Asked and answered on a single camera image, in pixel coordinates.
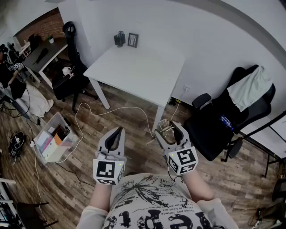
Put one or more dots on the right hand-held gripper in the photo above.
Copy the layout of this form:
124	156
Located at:
185	159

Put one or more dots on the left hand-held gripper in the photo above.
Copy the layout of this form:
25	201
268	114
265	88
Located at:
105	167

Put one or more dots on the person's right forearm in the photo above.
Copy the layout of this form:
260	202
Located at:
197	187

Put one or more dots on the person's left forearm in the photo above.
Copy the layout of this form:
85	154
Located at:
99	196

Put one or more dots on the small wooden stick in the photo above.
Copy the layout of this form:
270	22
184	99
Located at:
150	141

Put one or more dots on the black armrest office chair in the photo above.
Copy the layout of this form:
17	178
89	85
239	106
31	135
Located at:
207	134

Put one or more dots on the blue packet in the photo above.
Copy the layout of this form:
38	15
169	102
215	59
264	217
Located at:
226	121

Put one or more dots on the clear plastic storage box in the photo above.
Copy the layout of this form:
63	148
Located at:
53	143

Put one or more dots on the person's white printed shirt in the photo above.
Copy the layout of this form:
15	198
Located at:
152	201

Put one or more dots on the black office chair with headrest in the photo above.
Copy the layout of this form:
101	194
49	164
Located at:
71	85

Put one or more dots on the white table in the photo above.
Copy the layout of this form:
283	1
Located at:
134	71

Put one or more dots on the pale pink white bundle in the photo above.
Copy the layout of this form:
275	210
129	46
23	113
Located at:
67	71

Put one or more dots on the white cloth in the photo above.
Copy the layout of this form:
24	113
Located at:
248	89

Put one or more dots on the black pen holder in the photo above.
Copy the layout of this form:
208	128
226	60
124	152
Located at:
119	41

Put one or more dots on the grey desk with white legs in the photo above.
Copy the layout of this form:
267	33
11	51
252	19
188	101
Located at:
47	53

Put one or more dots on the small potted plant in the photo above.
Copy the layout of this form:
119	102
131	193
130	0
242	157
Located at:
51	39

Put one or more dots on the black bag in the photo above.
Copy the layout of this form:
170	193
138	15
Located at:
34	40

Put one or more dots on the white wall socket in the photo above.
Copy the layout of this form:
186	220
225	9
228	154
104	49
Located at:
187	88

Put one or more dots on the black picture frame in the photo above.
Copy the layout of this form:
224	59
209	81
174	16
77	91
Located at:
133	40

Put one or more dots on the white desk with black frame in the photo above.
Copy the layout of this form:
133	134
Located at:
277	136

